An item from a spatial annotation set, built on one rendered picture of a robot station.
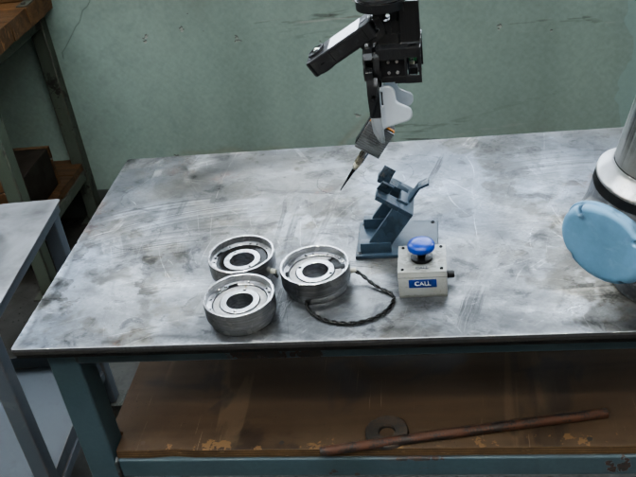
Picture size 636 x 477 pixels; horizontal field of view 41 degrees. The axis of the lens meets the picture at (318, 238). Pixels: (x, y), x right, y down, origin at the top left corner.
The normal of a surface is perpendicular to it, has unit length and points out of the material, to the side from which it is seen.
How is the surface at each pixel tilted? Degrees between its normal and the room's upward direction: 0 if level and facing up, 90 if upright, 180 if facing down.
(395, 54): 90
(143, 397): 0
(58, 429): 0
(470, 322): 0
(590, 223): 98
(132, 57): 90
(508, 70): 90
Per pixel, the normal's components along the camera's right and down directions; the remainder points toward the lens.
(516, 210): -0.12, -0.83
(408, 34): -0.12, 0.55
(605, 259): -0.69, 0.55
